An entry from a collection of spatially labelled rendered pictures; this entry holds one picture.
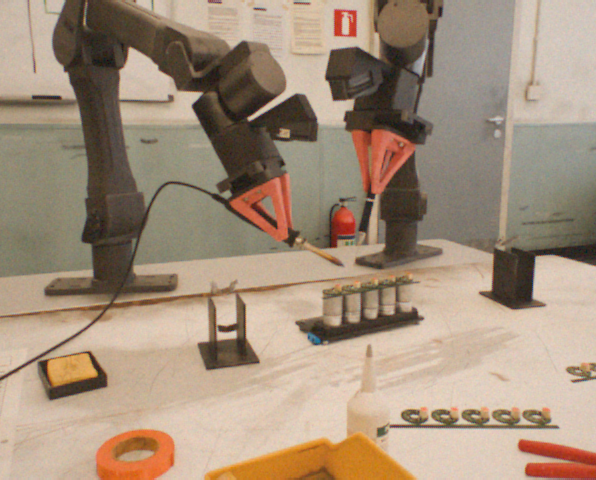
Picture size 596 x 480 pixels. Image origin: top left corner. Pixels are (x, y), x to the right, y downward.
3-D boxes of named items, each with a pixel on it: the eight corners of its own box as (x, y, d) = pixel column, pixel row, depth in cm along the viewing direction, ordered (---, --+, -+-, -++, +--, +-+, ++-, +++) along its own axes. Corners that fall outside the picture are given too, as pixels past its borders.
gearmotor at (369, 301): (355, 321, 76) (355, 283, 75) (370, 317, 77) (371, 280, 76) (366, 326, 74) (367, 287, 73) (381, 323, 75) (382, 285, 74)
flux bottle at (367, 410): (396, 472, 45) (399, 350, 44) (355, 480, 44) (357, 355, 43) (377, 448, 49) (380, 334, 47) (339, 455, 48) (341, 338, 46)
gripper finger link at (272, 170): (314, 222, 77) (281, 159, 77) (300, 232, 70) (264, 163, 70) (272, 243, 79) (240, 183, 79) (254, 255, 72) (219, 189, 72)
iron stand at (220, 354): (250, 374, 71) (240, 298, 75) (264, 358, 63) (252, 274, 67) (200, 381, 69) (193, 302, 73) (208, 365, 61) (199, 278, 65)
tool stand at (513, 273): (519, 319, 92) (498, 254, 96) (560, 299, 83) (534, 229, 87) (487, 322, 90) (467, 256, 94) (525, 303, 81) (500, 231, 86)
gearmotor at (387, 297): (372, 317, 77) (373, 280, 76) (387, 314, 78) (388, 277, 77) (384, 323, 75) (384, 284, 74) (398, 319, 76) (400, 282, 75)
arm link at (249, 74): (302, 95, 71) (269, 7, 72) (253, 93, 64) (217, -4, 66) (243, 137, 78) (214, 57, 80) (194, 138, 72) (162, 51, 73)
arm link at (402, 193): (418, 222, 109) (427, 42, 95) (383, 221, 111) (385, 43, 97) (418, 209, 115) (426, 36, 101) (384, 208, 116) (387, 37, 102)
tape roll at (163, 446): (91, 491, 43) (90, 476, 43) (101, 446, 49) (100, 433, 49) (175, 479, 45) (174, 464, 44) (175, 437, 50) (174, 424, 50)
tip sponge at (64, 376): (37, 373, 63) (36, 359, 63) (91, 361, 66) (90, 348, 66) (49, 401, 57) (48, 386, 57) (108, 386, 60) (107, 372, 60)
